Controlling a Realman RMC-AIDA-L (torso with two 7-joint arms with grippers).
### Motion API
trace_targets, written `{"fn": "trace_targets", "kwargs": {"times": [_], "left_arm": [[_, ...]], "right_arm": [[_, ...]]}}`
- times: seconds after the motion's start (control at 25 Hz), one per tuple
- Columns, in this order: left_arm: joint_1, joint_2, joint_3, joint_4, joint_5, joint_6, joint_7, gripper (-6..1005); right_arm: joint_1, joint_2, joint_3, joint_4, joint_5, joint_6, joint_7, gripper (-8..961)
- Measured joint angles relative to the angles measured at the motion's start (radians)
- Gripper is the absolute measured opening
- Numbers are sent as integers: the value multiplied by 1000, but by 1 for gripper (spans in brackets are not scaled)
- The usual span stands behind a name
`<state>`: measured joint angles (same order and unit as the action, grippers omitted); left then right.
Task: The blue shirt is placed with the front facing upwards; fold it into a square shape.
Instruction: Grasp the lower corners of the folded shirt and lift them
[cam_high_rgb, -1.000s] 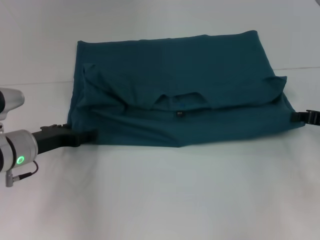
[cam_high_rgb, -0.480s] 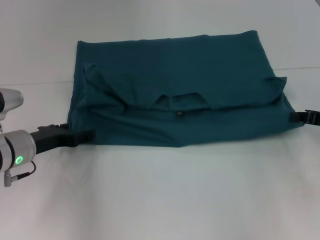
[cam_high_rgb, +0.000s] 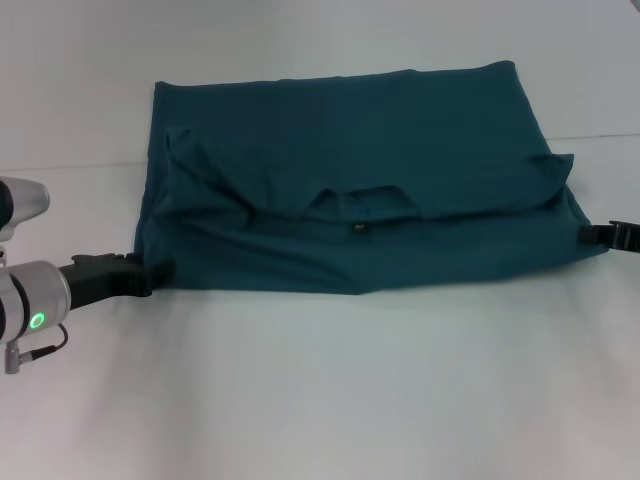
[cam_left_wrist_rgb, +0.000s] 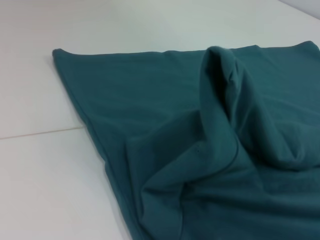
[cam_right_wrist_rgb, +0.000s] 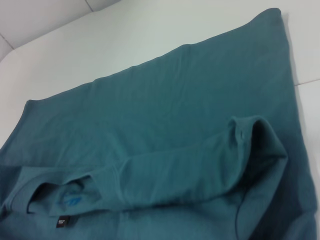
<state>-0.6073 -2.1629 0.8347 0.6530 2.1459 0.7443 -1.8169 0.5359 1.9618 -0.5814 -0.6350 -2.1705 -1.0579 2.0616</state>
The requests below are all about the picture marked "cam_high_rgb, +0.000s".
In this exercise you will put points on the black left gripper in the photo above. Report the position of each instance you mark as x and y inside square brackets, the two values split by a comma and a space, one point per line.
[105, 280]

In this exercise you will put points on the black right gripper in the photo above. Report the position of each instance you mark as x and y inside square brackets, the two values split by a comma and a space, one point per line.
[625, 235]

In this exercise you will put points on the teal FREE print t-shirt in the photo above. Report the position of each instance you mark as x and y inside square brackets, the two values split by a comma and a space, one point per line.
[350, 200]

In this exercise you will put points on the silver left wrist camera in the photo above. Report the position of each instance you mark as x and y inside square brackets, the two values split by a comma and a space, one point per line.
[22, 205]

